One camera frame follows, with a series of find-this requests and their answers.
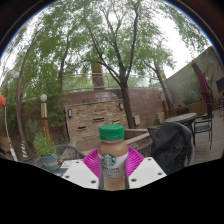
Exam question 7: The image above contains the black metal patio chair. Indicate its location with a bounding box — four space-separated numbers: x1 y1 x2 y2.
193 114 214 149

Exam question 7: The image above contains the curved slender trunk tree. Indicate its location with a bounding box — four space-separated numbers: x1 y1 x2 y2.
0 19 71 158

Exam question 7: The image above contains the green plant in teal pot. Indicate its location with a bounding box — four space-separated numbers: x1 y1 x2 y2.
32 128 61 172

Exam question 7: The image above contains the green-capped coffee drink bottle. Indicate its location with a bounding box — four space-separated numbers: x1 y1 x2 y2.
97 124 129 191

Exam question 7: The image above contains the forked dark trunk tree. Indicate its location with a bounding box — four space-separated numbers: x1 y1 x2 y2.
76 0 174 129

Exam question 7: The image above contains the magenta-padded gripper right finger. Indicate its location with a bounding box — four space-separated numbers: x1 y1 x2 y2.
124 146 168 190

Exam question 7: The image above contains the black jacket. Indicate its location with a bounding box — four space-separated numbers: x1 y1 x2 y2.
149 121 194 176

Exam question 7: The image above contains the round patio table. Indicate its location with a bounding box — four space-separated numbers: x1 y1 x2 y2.
164 112 198 126

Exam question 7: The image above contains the grey wall box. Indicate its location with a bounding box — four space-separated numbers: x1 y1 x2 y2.
133 114 142 127

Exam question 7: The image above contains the yellow and black striped bollard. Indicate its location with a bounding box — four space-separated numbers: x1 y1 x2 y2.
20 140 30 159

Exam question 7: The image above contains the closed maroon patio umbrella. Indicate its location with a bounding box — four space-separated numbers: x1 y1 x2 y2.
191 59 214 118

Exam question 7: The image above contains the stone water feature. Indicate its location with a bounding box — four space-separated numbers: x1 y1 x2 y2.
64 101 129 143

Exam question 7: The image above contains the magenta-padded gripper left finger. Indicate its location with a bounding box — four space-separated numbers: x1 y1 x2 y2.
62 147 103 190

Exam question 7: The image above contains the small tree by wall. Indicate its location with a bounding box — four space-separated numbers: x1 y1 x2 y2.
139 43 181 111

